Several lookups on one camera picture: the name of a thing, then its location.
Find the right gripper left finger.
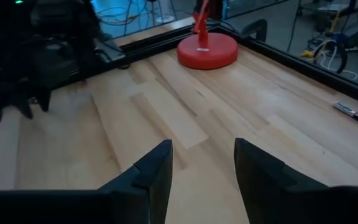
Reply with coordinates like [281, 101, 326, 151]
[0, 139, 174, 224]

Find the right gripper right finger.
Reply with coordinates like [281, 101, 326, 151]
[234, 138, 358, 224]

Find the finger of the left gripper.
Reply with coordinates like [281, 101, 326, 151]
[11, 93, 34, 121]
[36, 87, 52, 113]

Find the silver black battery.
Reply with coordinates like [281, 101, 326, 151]
[333, 101, 358, 123]

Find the red desk lamp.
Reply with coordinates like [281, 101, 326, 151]
[177, 0, 239, 70]

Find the white cable coil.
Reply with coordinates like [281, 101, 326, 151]
[314, 40, 358, 80]

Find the yellow plug cable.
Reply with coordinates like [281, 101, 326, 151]
[300, 39, 334, 59]

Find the black cable coil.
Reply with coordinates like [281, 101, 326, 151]
[330, 39, 350, 75]

